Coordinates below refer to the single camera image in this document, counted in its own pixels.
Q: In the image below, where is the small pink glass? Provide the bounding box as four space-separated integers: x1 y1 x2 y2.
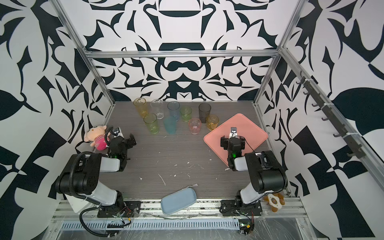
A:
189 118 202 135

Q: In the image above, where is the tall amber glass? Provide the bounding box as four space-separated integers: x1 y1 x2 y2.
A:
133 98 149 118

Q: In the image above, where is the orange white plush toy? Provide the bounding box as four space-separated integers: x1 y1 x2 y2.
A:
264 193 286 213

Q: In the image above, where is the white control box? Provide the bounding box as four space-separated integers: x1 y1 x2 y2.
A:
65 195 94 214

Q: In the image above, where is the small green circuit board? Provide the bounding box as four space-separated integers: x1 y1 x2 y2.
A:
239 219 255 235

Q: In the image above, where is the pink plush doll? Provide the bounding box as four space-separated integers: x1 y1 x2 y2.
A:
84 126 107 151

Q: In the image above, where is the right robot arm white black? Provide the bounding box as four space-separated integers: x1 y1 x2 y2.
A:
220 136 288 207

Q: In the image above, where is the small yellow glass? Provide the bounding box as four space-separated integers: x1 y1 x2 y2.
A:
206 115 219 131

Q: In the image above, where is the pink plastic tray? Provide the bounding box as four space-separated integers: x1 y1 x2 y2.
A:
204 114 268 166

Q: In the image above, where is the teal frosted cup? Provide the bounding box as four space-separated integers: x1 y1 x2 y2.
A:
163 116 177 135

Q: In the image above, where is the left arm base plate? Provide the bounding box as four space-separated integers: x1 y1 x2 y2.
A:
97 201 142 218

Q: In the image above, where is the clear stemmed glass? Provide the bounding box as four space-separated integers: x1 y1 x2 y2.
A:
151 99 165 120

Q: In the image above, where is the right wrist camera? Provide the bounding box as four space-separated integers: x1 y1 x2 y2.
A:
229 127 238 138

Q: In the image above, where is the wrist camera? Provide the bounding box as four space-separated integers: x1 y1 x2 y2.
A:
112 127 124 138
229 127 238 138

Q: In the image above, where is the wall hook rail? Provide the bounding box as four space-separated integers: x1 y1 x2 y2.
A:
297 76 367 159

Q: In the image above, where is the tall green glass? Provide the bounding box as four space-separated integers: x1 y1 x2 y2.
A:
143 113 159 135

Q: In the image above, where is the tall dark grey glass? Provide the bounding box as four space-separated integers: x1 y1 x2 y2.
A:
199 103 212 123

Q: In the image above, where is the tall blue glass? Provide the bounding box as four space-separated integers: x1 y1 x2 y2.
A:
167 101 181 122

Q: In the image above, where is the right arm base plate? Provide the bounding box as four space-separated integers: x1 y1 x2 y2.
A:
219 200 263 217

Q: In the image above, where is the white cable duct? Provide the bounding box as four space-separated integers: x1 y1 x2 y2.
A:
61 218 241 231

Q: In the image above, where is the small green glass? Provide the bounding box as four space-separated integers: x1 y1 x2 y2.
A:
180 106 192 122

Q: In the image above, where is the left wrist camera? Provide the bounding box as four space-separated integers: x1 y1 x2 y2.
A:
112 127 124 138

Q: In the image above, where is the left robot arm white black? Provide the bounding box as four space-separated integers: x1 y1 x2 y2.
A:
55 134 137 218

